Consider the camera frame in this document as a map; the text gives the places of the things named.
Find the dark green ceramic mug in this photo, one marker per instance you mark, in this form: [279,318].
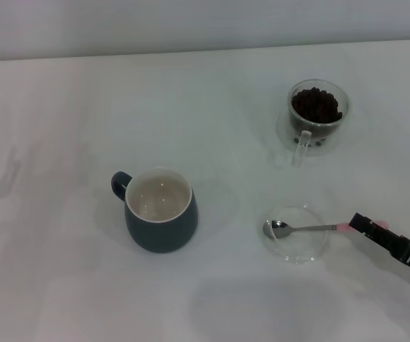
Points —
[162,231]

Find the double-walled glass cup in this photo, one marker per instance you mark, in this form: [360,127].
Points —
[301,149]

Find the coffee beans pile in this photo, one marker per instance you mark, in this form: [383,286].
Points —
[315,105]

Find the small clear glass dish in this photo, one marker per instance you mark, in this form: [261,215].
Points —
[297,251]

